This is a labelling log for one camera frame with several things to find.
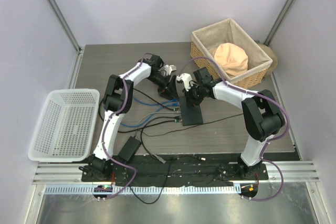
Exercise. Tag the white plastic basket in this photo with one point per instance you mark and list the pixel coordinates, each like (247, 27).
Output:
(65, 127)

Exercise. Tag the white slotted cable duct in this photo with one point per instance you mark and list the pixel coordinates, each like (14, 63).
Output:
(87, 189)

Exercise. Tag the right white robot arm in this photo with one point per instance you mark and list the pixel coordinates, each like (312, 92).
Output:
(262, 116)

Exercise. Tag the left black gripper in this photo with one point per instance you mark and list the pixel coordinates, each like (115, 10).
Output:
(170, 91)

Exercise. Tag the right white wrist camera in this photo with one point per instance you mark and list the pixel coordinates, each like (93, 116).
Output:
(186, 80)

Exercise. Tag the black network switch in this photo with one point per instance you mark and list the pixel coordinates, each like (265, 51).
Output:
(190, 115)

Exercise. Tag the black power adapter brick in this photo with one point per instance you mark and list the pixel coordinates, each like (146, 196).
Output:
(129, 149)

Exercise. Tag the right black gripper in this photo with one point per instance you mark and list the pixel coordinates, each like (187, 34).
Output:
(190, 99)

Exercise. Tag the wicker basket with liner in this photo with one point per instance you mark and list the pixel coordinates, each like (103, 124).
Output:
(206, 39)

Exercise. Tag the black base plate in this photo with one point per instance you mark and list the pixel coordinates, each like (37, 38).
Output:
(178, 170)

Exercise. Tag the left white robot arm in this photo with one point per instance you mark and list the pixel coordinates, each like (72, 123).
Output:
(117, 101)

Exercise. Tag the peach cloth bundle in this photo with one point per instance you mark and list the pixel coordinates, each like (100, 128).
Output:
(232, 59)

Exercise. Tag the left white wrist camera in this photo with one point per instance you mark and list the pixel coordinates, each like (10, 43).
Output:
(168, 70)

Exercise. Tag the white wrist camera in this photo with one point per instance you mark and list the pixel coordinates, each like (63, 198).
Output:
(186, 80)
(168, 70)

